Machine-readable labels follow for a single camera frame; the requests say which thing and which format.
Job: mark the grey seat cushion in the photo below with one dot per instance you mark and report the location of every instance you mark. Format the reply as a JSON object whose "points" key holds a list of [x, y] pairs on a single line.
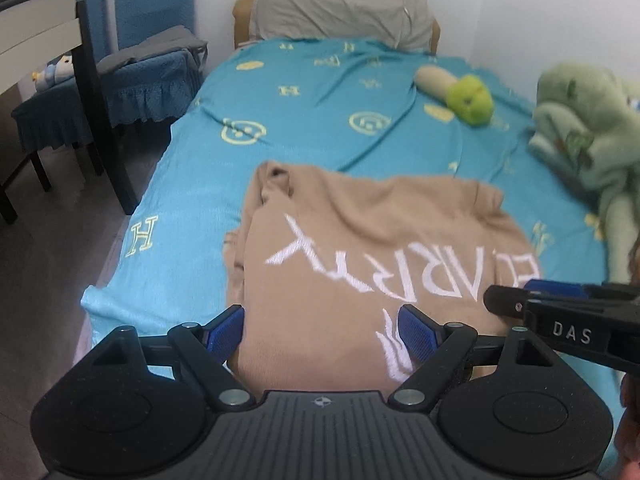
{"points": [[150, 47]]}

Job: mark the tan t-shirt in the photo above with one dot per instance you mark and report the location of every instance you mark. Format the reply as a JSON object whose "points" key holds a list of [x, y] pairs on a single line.
{"points": [[325, 285]]}

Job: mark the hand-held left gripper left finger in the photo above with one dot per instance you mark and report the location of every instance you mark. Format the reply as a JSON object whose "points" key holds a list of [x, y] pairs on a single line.
{"points": [[225, 332]]}

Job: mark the person's right hand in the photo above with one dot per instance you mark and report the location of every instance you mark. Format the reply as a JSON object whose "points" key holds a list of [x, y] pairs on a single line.
{"points": [[632, 440]]}

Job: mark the blue covered chair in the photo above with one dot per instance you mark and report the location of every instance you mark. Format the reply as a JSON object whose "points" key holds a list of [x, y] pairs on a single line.
{"points": [[150, 0], [55, 115]]}

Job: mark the small blue plush toy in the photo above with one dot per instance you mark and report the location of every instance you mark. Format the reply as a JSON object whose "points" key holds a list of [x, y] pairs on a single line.
{"points": [[57, 71]]}

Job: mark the teal printed bed sheet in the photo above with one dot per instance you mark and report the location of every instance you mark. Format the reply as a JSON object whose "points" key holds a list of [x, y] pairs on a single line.
{"points": [[310, 125]]}

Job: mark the green and beige plush toy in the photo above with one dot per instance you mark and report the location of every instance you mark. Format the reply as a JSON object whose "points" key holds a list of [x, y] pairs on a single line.
{"points": [[470, 100]]}

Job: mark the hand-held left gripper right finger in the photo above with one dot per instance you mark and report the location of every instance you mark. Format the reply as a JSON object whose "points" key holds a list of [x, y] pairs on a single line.
{"points": [[417, 332]]}

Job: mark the green fleece blanket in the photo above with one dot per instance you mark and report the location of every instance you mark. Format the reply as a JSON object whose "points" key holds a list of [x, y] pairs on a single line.
{"points": [[585, 125]]}

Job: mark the grey pillow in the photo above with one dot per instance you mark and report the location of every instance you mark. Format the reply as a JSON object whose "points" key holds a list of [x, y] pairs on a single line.
{"points": [[340, 0]]}

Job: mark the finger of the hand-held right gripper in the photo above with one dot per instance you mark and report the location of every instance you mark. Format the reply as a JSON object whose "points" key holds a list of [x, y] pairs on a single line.
{"points": [[555, 288], [505, 300]]}

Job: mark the white table with black legs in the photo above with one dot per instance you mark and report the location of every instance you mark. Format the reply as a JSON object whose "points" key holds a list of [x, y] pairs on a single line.
{"points": [[40, 35]]}

